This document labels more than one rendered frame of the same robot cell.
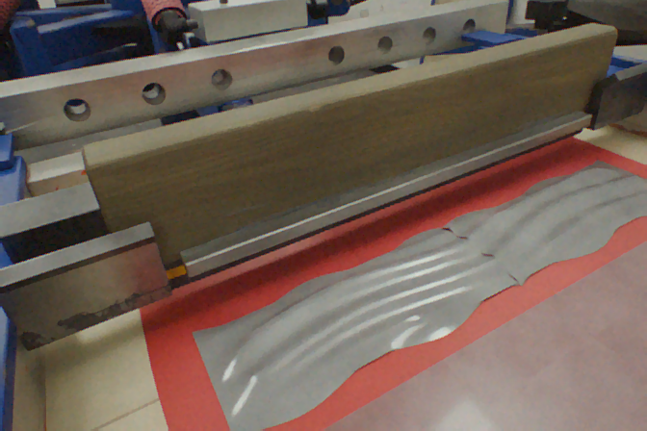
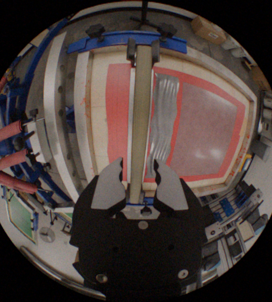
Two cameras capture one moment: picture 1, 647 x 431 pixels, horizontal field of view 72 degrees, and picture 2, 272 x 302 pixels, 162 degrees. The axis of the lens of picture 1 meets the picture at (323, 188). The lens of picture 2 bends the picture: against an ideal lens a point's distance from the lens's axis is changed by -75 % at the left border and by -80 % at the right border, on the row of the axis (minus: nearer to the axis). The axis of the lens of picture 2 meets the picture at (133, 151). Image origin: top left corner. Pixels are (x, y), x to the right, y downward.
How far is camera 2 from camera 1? 0.37 m
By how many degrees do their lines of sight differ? 73
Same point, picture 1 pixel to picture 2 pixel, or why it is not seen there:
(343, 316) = not seen: hidden behind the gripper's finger
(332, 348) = not seen: hidden behind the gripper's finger
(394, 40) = (60, 85)
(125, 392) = (148, 185)
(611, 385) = (189, 140)
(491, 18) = (67, 39)
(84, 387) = (144, 188)
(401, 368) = (169, 160)
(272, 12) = (41, 136)
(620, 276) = (183, 117)
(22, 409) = (149, 195)
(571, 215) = (168, 106)
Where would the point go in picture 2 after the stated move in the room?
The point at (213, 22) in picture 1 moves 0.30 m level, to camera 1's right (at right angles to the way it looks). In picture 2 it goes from (47, 158) to (79, 48)
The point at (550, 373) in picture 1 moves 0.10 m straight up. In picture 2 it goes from (183, 145) to (198, 161)
